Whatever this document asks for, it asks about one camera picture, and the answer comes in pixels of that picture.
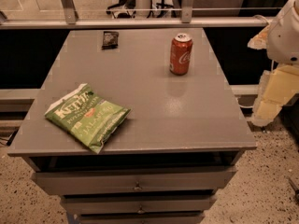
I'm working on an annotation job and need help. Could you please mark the small black snack packet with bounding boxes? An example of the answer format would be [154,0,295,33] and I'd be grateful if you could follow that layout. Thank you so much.
[102,31,119,49]

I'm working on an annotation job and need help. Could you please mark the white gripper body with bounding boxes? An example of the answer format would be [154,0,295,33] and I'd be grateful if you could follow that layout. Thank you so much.
[267,0,299,64]

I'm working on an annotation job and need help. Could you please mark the bottom grey drawer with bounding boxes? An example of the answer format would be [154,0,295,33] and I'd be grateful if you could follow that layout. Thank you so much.
[78,213,205,224]

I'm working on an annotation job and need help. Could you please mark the grey drawer cabinet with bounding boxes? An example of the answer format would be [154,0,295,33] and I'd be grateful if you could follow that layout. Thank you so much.
[7,27,258,224]

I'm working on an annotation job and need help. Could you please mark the grey drawer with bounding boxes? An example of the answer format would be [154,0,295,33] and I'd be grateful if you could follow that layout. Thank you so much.
[32,166,236,195]
[61,195,216,215]
[78,213,205,224]

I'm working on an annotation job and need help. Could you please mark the green jalapeno chip bag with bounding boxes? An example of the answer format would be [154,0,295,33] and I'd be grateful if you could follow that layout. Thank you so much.
[45,83,130,154]

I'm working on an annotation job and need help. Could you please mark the white cable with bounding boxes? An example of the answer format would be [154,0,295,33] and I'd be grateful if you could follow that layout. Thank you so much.
[235,97,255,110]

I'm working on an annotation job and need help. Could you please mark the middle grey drawer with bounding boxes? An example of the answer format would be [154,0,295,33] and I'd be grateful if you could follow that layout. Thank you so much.
[61,195,216,215]

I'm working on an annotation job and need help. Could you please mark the black office chair base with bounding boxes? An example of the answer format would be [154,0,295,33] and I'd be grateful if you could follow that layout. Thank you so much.
[112,0,135,19]

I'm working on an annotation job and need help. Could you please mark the red coke can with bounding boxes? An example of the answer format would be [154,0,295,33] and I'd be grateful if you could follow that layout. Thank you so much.
[170,33,192,76]

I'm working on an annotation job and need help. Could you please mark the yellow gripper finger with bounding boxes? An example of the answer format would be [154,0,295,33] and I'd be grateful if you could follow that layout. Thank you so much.
[248,25,270,49]
[251,63,299,127]

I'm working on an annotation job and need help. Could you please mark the top grey drawer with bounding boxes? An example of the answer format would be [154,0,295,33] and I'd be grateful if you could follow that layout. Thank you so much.
[32,166,236,195]

